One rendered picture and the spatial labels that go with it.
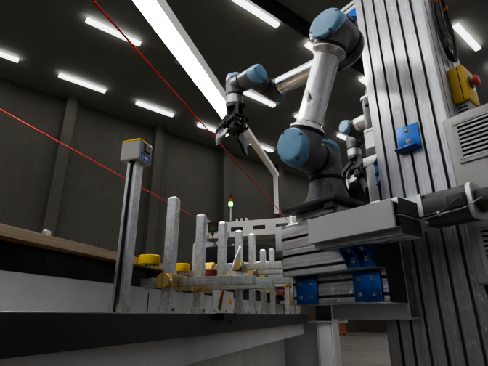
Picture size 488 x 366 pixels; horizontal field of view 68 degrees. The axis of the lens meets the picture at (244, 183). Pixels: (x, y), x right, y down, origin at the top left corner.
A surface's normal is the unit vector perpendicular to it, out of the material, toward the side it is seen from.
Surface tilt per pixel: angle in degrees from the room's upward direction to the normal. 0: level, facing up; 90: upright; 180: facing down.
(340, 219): 90
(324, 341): 90
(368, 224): 90
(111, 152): 90
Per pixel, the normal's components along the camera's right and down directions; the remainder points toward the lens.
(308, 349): -0.32, -0.33
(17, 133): 0.62, -0.27
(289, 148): -0.73, -0.11
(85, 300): 0.95, -0.11
